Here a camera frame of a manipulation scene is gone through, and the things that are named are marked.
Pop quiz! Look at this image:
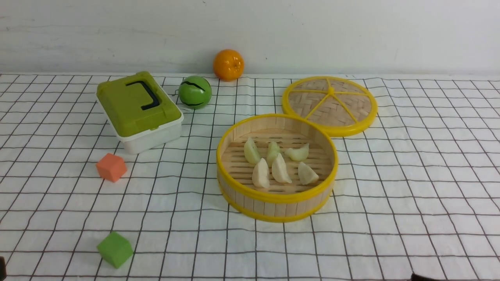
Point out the woven bamboo steamer lid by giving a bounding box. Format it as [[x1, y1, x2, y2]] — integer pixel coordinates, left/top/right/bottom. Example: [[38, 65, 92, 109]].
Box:
[[282, 76, 378, 137]]

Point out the green lidded white box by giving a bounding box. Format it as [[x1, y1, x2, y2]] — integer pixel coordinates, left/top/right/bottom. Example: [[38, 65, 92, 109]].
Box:
[[95, 71, 184, 155]]

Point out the white black-grid tablecloth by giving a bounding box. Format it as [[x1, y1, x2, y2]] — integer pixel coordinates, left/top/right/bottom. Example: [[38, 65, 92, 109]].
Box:
[[0, 74, 500, 281]]

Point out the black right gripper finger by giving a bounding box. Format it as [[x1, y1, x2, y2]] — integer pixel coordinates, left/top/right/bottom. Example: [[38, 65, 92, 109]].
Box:
[[411, 273, 440, 281]]

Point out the orange foam cube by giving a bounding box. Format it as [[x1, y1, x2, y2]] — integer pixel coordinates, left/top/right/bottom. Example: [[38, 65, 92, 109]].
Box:
[[95, 153, 127, 183]]

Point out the bamboo steamer tray yellow rim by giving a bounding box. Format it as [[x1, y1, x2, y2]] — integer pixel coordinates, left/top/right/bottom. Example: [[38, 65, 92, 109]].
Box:
[[216, 114, 339, 222]]

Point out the green foam cube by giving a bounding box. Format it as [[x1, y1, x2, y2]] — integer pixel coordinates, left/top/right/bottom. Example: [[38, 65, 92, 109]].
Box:
[[97, 231, 134, 269]]

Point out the green toy ball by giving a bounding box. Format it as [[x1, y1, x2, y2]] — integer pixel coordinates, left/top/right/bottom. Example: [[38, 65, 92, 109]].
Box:
[[178, 75, 212, 110]]

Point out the white dumpling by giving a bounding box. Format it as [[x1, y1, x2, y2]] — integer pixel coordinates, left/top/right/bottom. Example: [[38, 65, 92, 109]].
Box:
[[298, 162, 319, 186], [252, 158, 270, 189], [271, 153, 292, 184]]

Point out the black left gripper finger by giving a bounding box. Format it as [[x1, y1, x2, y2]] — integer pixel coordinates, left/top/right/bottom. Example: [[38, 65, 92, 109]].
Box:
[[0, 257, 7, 281]]

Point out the orange toy fruit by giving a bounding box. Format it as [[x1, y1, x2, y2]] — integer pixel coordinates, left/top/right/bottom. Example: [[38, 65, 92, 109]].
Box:
[[213, 49, 245, 81]]

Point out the green dumpling small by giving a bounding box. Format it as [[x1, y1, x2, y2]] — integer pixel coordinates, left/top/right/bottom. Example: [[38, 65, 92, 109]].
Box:
[[284, 143, 309, 162]]

